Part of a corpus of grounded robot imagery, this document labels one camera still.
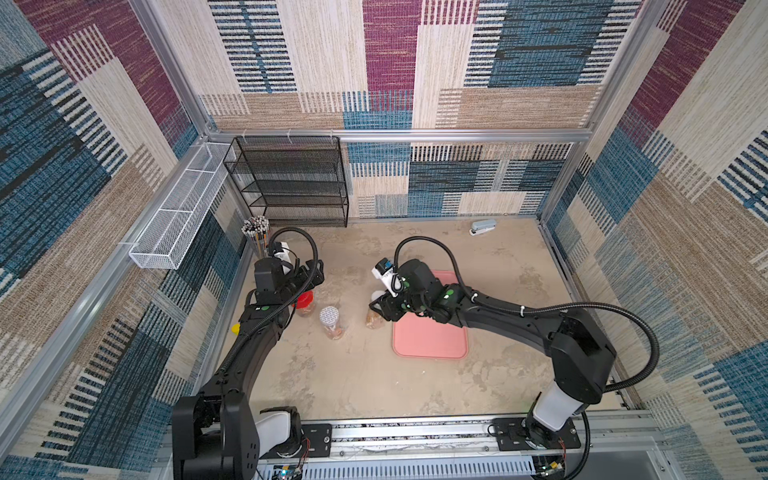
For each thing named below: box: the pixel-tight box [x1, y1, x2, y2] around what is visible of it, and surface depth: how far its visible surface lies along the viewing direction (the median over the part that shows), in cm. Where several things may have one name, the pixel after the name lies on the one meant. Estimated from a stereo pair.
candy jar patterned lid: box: [319, 306, 340, 326], surface depth 84 cm
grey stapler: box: [469, 220, 497, 237], surface depth 117 cm
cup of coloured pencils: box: [241, 215, 270, 259], surface depth 96 cm
